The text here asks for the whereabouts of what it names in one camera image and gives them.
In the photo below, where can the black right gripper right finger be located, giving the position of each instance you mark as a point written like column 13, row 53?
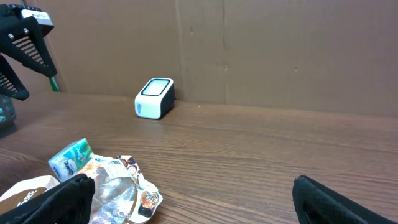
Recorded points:
column 317, row 204

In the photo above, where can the white green pole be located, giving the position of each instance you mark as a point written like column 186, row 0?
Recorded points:
column 53, row 84

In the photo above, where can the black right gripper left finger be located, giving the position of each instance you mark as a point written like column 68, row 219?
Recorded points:
column 68, row 203

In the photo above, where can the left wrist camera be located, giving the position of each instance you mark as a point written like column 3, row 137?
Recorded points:
column 43, row 18

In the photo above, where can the white barcode scanner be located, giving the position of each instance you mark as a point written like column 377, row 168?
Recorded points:
column 156, row 99

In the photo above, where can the dried mushroom plastic bag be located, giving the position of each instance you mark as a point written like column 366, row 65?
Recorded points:
column 122, row 194

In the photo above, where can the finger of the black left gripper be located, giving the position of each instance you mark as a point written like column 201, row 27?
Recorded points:
column 11, row 86
column 22, row 40

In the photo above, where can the teal tissue packet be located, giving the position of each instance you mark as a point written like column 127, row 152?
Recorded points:
column 66, row 163

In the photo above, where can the grey plastic mesh basket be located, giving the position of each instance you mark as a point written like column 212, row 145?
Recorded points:
column 8, row 116

